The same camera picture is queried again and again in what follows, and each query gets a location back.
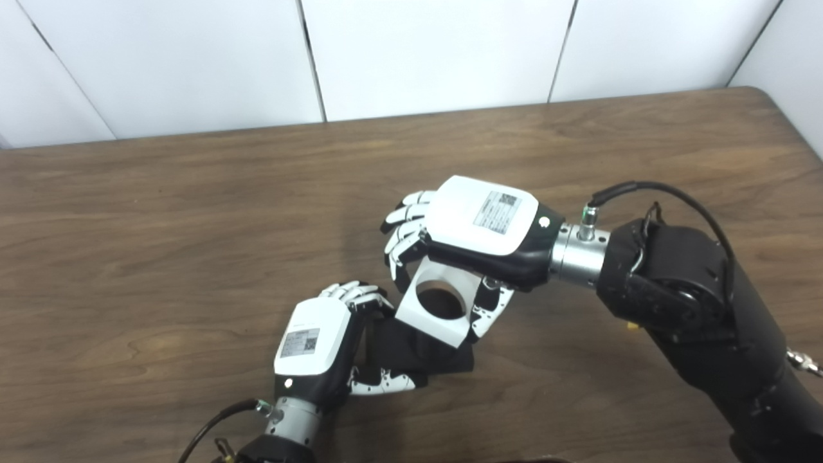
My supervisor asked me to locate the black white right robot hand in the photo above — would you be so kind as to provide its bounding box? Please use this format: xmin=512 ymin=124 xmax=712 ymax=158
xmin=381 ymin=175 xmax=566 ymax=342

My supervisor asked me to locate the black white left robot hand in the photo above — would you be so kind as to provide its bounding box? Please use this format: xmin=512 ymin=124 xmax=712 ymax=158
xmin=273 ymin=280 xmax=419 ymax=412

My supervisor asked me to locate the black peg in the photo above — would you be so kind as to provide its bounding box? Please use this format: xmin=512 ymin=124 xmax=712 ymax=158
xmin=360 ymin=289 xmax=475 ymax=388

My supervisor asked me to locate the white square piece with hole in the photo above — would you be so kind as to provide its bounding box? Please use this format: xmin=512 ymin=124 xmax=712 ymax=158
xmin=394 ymin=257 xmax=489 ymax=349

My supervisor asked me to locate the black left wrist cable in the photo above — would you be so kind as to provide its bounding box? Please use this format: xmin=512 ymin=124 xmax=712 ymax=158
xmin=177 ymin=399 xmax=274 ymax=463

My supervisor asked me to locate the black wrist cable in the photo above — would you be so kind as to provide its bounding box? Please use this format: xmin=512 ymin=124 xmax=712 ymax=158
xmin=582 ymin=181 xmax=737 ymax=303
xmin=177 ymin=399 xmax=274 ymax=463

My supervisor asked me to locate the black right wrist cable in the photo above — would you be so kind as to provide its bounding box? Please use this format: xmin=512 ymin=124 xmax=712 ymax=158
xmin=582 ymin=181 xmax=737 ymax=303

